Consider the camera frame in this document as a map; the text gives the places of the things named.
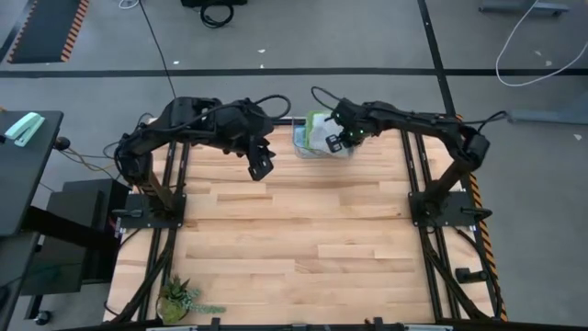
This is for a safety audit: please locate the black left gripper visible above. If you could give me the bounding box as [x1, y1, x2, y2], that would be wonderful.
[218, 98, 277, 182]

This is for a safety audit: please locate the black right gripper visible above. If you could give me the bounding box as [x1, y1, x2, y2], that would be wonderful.
[324, 97, 374, 154]

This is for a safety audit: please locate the green microfiber towel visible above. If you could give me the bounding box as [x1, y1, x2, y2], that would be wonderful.
[305, 109, 333, 153]

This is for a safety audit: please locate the clear plastic bin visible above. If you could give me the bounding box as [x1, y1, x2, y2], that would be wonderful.
[291, 109, 365, 160]

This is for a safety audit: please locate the potted succulent plant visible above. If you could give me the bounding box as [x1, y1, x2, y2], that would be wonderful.
[155, 274, 227, 325]

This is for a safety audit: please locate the black equipment box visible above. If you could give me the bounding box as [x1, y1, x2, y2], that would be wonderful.
[181, 0, 248, 7]

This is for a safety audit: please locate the black clamp knob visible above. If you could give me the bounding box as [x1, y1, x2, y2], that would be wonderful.
[454, 268, 488, 284]

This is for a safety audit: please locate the orange black hazard strip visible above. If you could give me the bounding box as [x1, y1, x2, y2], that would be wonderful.
[454, 114, 509, 323]

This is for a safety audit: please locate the black cabinet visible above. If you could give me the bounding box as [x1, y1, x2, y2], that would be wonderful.
[20, 178, 132, 295]

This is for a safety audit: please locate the grey furniture foot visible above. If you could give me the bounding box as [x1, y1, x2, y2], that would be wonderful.
[479, 0, 571, 17]
[509, 91, 588, 125]

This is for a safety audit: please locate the black side desk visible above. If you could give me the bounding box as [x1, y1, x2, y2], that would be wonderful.
[0, 109, 64, 238]

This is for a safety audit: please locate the mint green stapler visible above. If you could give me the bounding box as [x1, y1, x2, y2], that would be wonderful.
[4, 112, 46, 148]

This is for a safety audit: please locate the black orange-edged floor mat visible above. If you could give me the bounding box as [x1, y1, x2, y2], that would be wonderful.
[6, 0, 91, 64]

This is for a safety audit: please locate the black metal table frame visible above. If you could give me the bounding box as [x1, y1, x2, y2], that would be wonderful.
[132, 101, 465, 331]

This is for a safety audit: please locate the coiled black cable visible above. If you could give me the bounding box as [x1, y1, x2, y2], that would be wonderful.
[199, 2, 235, 29]

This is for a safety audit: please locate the thin black floor cable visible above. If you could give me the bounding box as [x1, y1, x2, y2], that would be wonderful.
[137, 0, 180, 100]

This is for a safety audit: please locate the black cable bundle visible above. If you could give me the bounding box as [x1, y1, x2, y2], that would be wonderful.
[420, 224, 502, 321]
[109, 227, 178, 323]

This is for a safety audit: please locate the yellow cable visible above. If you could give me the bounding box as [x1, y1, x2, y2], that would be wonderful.
[68, 145, 123, 178]

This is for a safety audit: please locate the long white cable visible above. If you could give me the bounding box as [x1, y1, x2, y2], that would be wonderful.
[494, 0, 588, 87]

